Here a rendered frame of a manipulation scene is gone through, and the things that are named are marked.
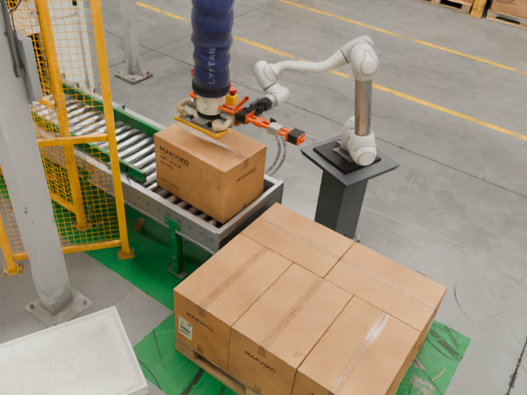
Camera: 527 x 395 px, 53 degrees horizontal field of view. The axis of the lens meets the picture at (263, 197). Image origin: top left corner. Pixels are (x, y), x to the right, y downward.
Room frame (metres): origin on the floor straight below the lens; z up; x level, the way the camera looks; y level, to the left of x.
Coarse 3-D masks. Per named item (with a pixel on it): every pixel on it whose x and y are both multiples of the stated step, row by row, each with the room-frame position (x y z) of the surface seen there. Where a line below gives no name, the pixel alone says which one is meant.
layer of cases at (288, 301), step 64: (256, 256) 2.21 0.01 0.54; (320, 256) 2.26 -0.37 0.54; (384, 256) 2.31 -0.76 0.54; (192, 320) 1.83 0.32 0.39; (256, 320) 1.74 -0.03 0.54; (320, 320) 1.78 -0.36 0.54; (384, 320) 1.83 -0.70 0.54; (256, 384) 1.59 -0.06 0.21; (320, 384) 1.41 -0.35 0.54; (384, 384) 1.44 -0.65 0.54
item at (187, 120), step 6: (180, 114) 2.80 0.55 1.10; (192, 114) 2.77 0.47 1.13; (180, 120) 2.74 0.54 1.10; (186, 120) 2.74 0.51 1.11; (192, 126) 2.69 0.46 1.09; (198, 126) 2.69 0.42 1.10; (204, 126) 2.68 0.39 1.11; (210, 126) 2.68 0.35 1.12; (204, 132) 2.65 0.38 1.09; (210, 132) 2.63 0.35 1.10; (216, 132) 2.63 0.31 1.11; (222, 132) 2.64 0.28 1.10; (216, 138) 2.60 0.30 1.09
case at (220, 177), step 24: (168, 144) 2.73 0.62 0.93; (192, 144) 2.72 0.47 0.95; (216, 144) 2.75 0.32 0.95; (240, 144) 2.77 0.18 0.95; (168, 168) 2.73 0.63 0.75; (192, 168) 2.61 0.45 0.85; (216, 168) 2.50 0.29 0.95; (240, 168) 2.58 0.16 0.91; (264, 168) 2.78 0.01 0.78; (192, 192) 2.61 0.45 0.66; (216, 192) 2.49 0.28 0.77; (240, 192) 2.59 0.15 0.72; (216, 216) 2.49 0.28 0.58
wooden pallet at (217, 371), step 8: (176, 336) 1.89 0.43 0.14; (176, 344) 1.89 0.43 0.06; (184, 344) 1.86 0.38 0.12; (184, 352) 1.86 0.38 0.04; (192, 352) 1.83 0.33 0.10; (200, 352) 1.80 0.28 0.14; (416, 352) 1.94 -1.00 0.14; (192, 360) 1.83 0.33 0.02; (200, 360) 1.83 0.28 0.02; (208, 360) 1.76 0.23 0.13; (208, 368) 1.78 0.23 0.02; (216, 368) 1.78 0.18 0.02; (408, 368) 1.84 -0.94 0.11; (216, 376) 1.73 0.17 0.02; (224, 376) 1.73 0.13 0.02; (232, 376) 1.67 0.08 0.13; (224, 384) 1.70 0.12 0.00; (232, 384) 1.69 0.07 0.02; (240, 384) 1.69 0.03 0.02; (240, 392) 1.65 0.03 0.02; (248, 392) 1.61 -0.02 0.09; (256, 392) 1.58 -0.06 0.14
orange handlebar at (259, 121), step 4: (232, 84) 3.04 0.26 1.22; (192, 92) 2.88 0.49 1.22; (192, 96) 2.84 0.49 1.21; (196, 96) 2.83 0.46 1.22; (224, 104) 2.77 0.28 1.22; (220, 108) 2.73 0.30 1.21; (224, 108) 2.72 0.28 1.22; (232, 108) 2.74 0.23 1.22; (228, 112) 2.70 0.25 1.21; (232, 112) 2.69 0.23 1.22; (252, 116) 2.66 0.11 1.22; (248, 120) 2.63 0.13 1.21; (252, 120) 2.62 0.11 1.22; (256, 120) 2.61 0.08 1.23; (260, 120) 2.61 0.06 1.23; (264, 120) 2.62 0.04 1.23; (256, 124) 2.59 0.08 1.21; (260, 124) 2.58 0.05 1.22; (264, 124) 2.58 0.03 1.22; (268, 124) 2.60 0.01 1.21; (264, 128) 2.57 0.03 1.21; (284, 128) 2.56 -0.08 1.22; (280, 132) 2.51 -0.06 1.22; (284, 132) 2.51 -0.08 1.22; (300, 140) 2.45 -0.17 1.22; (304, 140) 2.47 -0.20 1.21
